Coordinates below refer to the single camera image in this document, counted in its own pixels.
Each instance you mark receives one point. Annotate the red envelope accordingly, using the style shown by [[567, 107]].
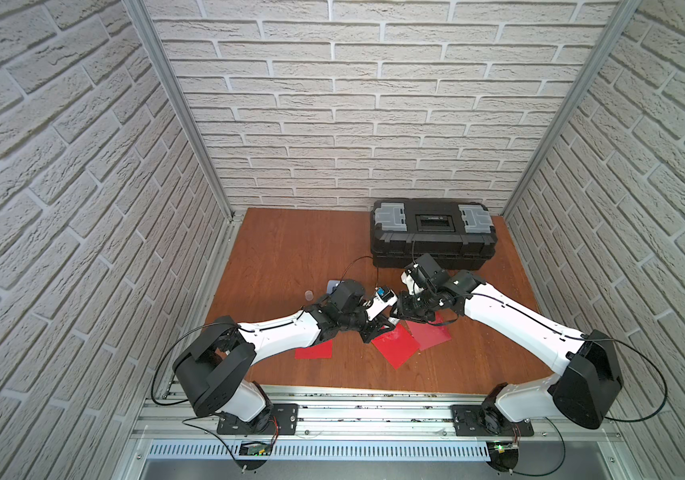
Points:
[[430, 334], [396, 346], [320, 351]]

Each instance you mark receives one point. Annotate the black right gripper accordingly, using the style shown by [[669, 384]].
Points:
[[402, 311]]

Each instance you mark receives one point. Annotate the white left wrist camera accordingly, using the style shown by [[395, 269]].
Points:
[[382, 299]]

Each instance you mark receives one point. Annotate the black plastic toolbox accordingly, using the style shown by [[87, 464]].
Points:
[[457, 235]]

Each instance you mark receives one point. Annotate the aluminium right corner post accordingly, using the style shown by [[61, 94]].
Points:
[[605, 44]]

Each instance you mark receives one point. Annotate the aluminium corner post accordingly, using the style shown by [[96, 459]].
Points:
[[155, 50], [605, 44]]

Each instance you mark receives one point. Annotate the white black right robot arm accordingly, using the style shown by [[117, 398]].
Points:
[[585, 375]]

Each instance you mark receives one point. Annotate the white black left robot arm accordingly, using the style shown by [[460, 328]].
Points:
[[212, 370]]

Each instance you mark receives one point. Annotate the aluminium left corner post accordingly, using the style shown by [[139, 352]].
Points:
[[155, 50]]

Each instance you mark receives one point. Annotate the grey hole punch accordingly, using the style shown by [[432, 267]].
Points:
[[332, 285]]

